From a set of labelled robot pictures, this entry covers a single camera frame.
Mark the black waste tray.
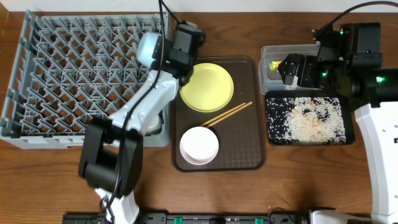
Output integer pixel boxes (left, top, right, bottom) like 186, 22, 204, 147
264, 89, 356, 146

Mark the pale green cup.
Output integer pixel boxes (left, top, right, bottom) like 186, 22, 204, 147
146, 114, 162, 135

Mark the spilled rice pile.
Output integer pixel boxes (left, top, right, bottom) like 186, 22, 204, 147
267, 96, 346, 145

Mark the yellow round plate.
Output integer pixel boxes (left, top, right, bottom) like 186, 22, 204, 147
180, 63, 234, 113

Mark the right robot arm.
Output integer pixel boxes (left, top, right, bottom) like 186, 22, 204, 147
277, 22, 397, 223

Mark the light blue bowl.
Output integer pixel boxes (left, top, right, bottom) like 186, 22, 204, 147
136, 32, 162, 68

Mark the clear plastic waste bin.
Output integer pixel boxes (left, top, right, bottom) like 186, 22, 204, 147
259, 44, 319, 95

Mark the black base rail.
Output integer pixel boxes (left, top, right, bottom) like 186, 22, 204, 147
62, 213, 310, 224

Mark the pink white bowl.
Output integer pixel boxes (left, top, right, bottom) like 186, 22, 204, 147
179, 126, 220, 166

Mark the wooden chopstick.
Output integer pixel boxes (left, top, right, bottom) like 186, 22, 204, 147
202, 101, 252, 128
200, 103, 246, 126

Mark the green snack wrapper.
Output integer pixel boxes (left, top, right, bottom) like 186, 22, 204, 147
269, 60, 281, 71

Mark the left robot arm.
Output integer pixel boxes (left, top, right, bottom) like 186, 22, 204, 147
78, 21, 206, 223

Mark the brown serving tray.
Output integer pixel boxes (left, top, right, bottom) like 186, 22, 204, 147
170, 56, 266, 172

